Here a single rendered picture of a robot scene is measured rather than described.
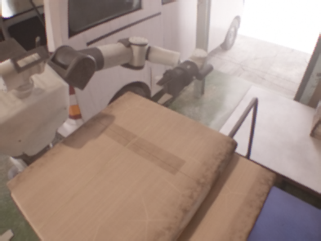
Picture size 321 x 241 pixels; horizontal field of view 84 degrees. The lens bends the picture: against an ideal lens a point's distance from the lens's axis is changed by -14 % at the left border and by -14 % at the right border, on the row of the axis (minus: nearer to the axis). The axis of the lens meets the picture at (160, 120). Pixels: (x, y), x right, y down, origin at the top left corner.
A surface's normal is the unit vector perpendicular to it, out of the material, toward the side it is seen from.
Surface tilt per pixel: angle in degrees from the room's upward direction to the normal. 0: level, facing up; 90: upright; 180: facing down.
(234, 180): 0
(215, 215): 0
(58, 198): 0
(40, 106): 75
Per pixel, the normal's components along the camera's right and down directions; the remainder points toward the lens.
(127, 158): -0.05, -0.73
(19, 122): 0.83, 0.10
